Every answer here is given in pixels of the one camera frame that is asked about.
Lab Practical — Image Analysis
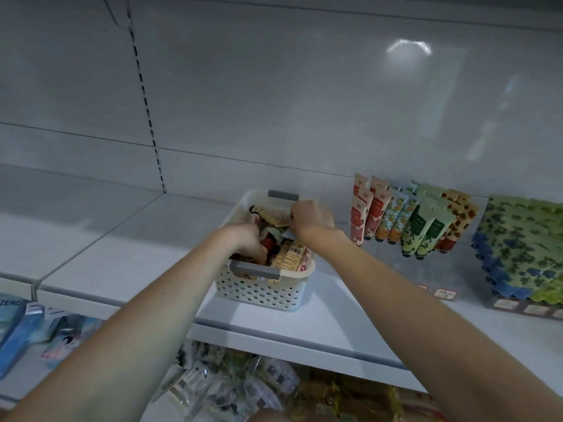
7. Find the person's right hand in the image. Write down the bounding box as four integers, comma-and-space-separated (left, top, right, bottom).
290, 199, 340, 251

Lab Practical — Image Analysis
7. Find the person's left hand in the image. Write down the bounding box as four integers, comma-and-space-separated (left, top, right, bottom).
220, 219, 269, 266

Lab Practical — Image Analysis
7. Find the pile of pale hand cream tubes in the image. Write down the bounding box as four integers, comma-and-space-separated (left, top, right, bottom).
249, 205, 311, 273

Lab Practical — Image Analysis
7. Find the white perforated plastic basket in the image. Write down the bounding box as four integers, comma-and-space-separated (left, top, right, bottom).
213, 189, 316, 312

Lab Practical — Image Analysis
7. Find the white metal shelf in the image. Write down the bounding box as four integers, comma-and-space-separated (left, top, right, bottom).
0, 0, 563, 422

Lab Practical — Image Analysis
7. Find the row of hand cream tubes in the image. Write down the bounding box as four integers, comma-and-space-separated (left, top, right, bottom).
350, 173, 563, 304

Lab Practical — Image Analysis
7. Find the person's left forearm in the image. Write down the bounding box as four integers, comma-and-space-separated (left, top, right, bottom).
0, 228, 256, 422

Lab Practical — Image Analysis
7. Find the person's right forearm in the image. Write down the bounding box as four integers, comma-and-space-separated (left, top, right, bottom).
312, 231, 563, 422

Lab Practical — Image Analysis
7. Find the pile of snack packets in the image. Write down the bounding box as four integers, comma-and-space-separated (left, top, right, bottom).
0, 294, 450, 422

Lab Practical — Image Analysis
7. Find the clear divider tray with labels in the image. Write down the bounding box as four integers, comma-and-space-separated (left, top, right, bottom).
413, 281, 563, 320

